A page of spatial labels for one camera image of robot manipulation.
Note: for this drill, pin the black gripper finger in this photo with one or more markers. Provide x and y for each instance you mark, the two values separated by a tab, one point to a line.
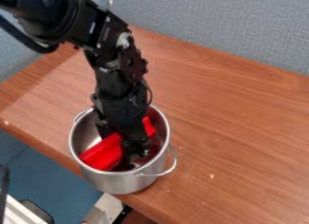
103	127
133	150

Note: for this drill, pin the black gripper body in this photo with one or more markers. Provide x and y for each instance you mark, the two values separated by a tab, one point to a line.
124	112

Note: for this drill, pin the metal pot with handles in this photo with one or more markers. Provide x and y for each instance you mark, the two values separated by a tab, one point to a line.
148	169

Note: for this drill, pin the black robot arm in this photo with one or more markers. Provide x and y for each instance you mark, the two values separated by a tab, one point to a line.
51	22

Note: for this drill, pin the white ribbed appliance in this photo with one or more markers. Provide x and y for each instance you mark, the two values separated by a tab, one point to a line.
18	213

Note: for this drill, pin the white bracket under table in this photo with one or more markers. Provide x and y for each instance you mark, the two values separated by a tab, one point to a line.
104	211

